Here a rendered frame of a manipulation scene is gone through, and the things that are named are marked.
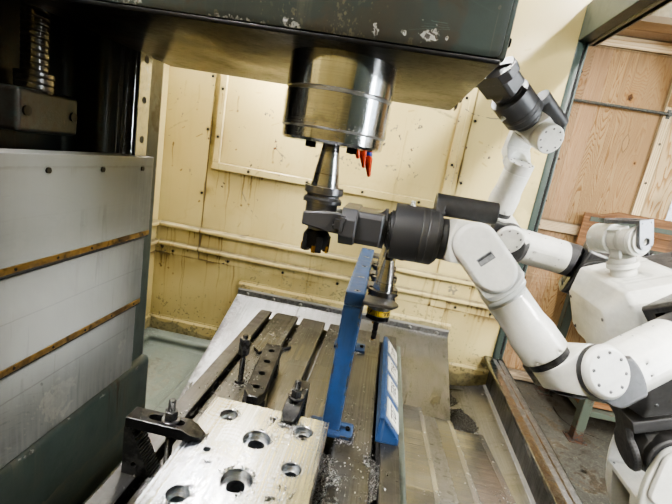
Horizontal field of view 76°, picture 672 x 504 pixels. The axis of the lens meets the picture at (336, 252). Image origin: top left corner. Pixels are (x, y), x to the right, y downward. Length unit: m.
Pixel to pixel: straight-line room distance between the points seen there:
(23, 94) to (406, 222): 0.62
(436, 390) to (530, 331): 0.97
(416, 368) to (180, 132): 1.30
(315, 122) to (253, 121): 1.17
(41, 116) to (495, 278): 0.76
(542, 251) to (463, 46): 0.76
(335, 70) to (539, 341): 0.48
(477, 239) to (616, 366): 0.27
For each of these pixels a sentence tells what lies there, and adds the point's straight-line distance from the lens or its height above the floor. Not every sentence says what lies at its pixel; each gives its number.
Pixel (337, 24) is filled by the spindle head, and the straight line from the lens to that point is 0.58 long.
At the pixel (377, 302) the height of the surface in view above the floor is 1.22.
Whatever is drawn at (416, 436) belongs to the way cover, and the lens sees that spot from 1.36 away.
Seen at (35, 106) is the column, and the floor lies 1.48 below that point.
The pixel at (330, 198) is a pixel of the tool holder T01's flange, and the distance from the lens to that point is 0.67.
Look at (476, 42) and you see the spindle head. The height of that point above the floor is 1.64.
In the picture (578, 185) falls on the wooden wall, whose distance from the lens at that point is 3.56.
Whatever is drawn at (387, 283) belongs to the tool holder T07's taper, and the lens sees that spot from 0.91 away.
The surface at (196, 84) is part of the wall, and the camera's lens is 1.87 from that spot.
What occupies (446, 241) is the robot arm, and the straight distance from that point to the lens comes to 0.66.
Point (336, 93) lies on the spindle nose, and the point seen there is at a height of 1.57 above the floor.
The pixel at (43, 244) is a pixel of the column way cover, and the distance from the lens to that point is 0.83.
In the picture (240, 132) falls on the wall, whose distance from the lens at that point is 1.79.
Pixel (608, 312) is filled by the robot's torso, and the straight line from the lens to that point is 1.05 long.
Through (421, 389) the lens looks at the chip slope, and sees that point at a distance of 1.63.
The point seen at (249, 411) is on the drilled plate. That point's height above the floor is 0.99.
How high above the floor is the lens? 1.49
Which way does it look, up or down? 13 degrees down
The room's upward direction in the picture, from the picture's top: 10 degrees clockwise
